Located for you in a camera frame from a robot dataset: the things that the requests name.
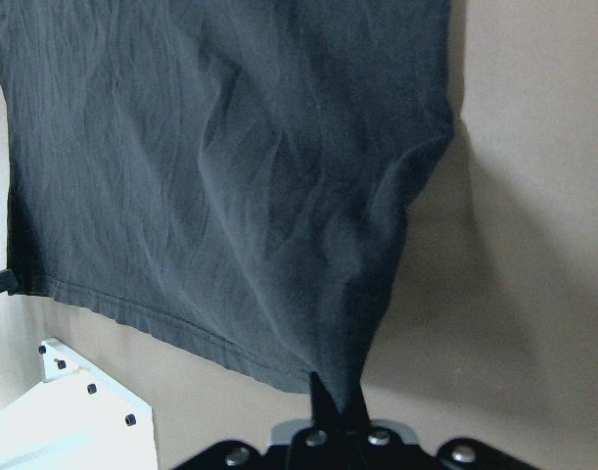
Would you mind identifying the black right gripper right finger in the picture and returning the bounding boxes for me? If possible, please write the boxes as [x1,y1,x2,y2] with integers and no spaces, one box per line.
[346,385,371,431]

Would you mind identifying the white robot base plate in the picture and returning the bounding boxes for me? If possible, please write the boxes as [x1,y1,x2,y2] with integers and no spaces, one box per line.
[0,338,159,469]

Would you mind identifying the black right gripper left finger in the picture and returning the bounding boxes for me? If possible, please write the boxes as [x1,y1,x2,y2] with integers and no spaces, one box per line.
[309,372,341,430]

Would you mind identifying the black printed t-shirt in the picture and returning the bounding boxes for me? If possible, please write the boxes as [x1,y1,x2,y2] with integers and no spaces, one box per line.
[0,1,453,408]

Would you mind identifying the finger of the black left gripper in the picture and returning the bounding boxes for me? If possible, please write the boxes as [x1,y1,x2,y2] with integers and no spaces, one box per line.
[0,269,19,295]

